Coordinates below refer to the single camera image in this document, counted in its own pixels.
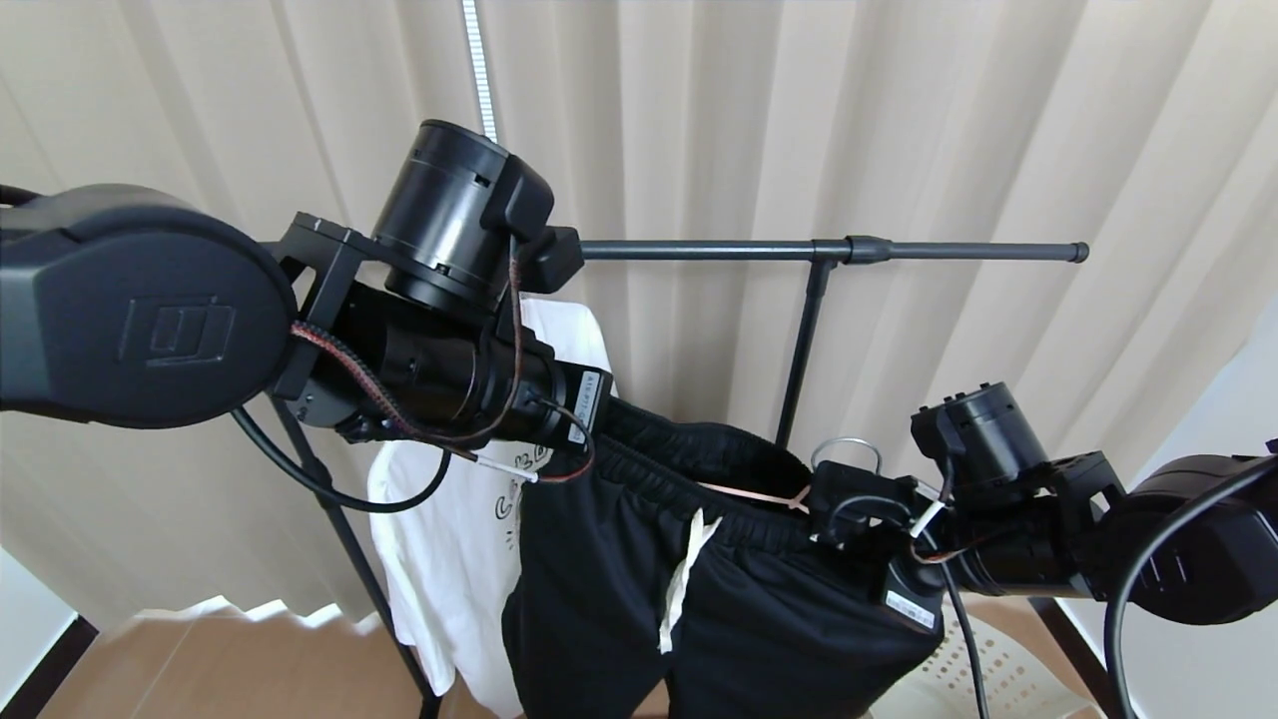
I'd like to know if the pink clothes hanger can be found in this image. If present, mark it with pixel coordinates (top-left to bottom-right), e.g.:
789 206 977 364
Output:
697 436 886 513

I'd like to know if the white laundry basket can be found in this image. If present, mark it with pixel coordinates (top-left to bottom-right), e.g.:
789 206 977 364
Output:
869 599 1099 719

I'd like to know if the white printed t-shirt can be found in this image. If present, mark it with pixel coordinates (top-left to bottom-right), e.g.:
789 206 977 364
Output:
367 298 616 719

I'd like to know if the black clothes rack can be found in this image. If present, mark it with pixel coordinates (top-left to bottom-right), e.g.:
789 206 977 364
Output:
268 237 1090 719

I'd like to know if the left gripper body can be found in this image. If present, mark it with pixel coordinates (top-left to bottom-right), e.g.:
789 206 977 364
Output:
399 320 613 450

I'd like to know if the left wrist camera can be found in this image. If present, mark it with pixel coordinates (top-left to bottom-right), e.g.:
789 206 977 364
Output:
517 227 585 296

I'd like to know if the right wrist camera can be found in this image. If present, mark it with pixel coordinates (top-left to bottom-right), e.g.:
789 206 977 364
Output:
807 461 916 548

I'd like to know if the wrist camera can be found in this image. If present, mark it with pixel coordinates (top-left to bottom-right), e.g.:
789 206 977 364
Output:
807 461 916 548
517 227 585 296

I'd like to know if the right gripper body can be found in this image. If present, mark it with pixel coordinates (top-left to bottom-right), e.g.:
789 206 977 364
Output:
882 497 1091 635

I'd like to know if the black garment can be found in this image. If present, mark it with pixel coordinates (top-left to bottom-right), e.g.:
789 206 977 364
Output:
501 397 947 719

